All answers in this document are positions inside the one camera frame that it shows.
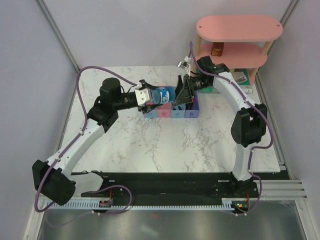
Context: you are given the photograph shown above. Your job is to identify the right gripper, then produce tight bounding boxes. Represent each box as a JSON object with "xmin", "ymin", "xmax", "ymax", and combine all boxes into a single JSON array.
[{"xmin": 169, "ymin": 74, "xmax": 211, "ymax": 107}]

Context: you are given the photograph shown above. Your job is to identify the blue round tape dispenser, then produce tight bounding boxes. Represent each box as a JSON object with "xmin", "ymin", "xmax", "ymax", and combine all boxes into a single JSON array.
[{"xmin": 151, "ymin": 86, "xmax": 176, "ymax": 105}]

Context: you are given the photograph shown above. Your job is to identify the light blue drawer bin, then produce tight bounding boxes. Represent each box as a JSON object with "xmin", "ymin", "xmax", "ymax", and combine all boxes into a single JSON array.
[{"xmin": 143, "ymin": 101, "xmax": 158, "ymax": 119}]

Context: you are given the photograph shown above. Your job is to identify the purple drawer bin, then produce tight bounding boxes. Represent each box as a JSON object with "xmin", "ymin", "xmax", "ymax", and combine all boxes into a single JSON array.
[{"xmin": 184, "ymin": 93, "xmax": 200, "ymax": 118}]

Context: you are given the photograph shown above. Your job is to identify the pink drawer bin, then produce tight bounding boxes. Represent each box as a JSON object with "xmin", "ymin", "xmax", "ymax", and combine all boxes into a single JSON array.
[{"xmin": 157, "ymin": 102, "xmax": 172, "ymax": 118}]

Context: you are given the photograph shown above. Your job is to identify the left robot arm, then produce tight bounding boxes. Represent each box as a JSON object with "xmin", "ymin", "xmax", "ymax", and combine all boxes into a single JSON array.
[{"xmin": 32, "ymin": 77, "xmax": 156, "ymax": 206}]

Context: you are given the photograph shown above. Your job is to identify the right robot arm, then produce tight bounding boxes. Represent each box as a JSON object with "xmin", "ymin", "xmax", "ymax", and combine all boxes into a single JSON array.
[{"xmin": 173, "ymin": 56, "xmax": 268, "ymax": 197}]

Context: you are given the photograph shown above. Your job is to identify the red small box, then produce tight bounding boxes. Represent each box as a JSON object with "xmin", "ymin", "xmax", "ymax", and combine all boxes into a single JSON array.
[{"xmin": 211, "ymin": 42, "xmax": 224, "ymax": 57}]

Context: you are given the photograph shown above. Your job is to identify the green book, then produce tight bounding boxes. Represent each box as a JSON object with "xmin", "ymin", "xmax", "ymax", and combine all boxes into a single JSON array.
[{"xmin": 199, "ymin": 68, "xmax": 253, "ymax": 94}]

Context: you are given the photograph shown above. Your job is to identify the pink three-tier shelf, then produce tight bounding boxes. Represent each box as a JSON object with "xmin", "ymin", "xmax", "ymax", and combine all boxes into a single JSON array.
[{"xmin": 193, "ymin": 14, "xmax": 283, "ymax": 84}]

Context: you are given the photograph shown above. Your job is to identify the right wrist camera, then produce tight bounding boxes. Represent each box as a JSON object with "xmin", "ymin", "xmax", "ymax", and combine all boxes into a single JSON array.
[{"xmin": 177, "ymin": 56, "xmax": 191, "ymax": 76}]

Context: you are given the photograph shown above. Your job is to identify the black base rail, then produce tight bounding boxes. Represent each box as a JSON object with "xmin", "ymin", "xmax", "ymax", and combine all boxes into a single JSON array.
[{"xmin": 71, "ymin": 171, "xmax": 292, "ymax": 201}]

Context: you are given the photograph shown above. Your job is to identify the white cable duct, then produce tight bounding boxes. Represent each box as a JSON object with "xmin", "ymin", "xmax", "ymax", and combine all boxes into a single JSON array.
[{"xmin": 50, "ymin": 197, "xmax": 241, "ymax": 211}]

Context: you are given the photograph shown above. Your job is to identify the aluminium frame rail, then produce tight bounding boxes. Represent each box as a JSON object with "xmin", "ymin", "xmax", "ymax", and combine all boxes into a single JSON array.
[{"xmin": 34, "ymin": 178, "xmax": 310, "ymax": 201}]

